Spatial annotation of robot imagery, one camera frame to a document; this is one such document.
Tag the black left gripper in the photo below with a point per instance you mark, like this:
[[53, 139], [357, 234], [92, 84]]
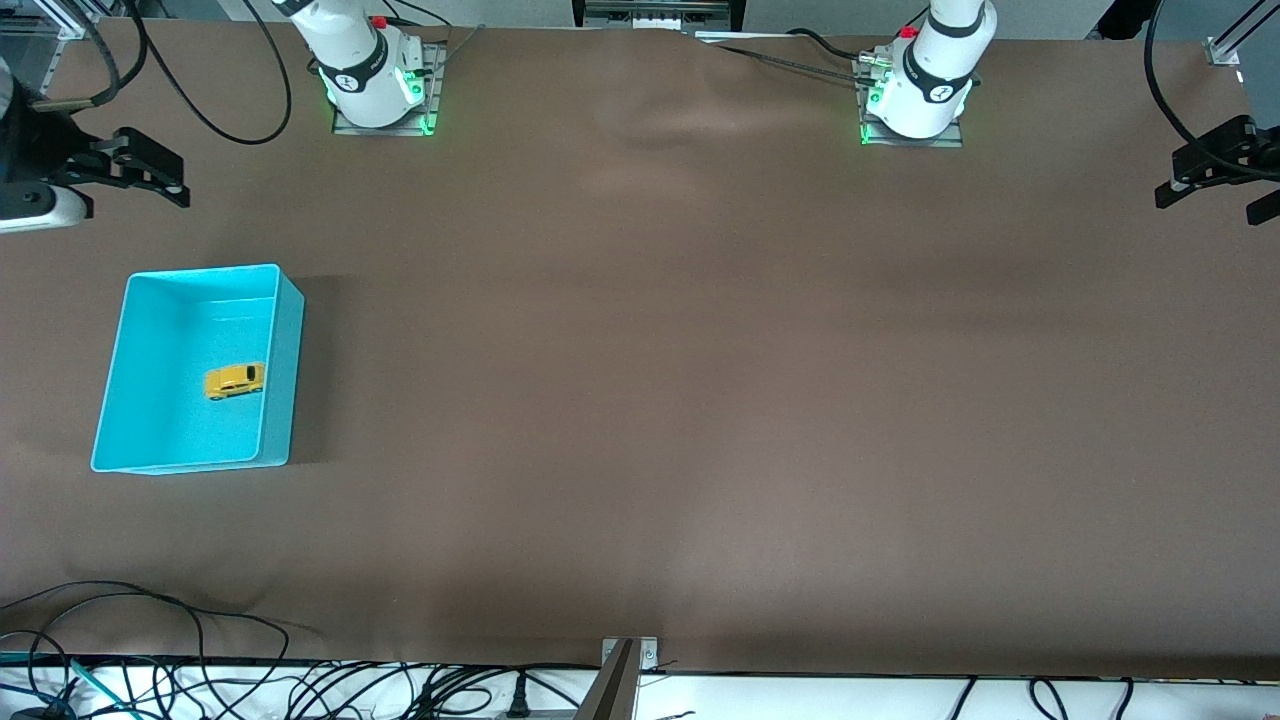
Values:
[[1243, 146]]

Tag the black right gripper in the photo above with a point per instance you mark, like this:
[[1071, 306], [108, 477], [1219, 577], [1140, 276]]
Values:
[[48, 147]]

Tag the yellow beetle toy car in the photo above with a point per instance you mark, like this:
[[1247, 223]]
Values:
[[235, 381]]

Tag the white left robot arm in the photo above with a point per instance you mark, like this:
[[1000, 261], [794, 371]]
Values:
[[930, 80]]

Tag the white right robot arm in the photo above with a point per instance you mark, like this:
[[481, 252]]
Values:
[[360, 70]]

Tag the teal plastic bin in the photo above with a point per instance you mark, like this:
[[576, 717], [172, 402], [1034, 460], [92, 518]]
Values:
[[160, 420]]

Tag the black equipment box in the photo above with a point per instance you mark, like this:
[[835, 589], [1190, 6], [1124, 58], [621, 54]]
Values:
[[650, 12]]

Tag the black power plug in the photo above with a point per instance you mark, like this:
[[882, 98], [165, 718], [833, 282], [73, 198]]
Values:
[[519, 695]]

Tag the aluminium frame corner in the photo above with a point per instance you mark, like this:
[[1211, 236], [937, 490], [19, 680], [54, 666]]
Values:
[[1222, 48]]

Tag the aluminium frame post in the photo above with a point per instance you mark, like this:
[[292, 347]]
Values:
[[60, 12]]

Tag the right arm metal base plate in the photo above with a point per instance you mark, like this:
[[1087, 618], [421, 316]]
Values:
[[437, 90]]

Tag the aluminium profile bracket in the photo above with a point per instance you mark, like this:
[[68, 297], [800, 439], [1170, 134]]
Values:
[[618, 680]]

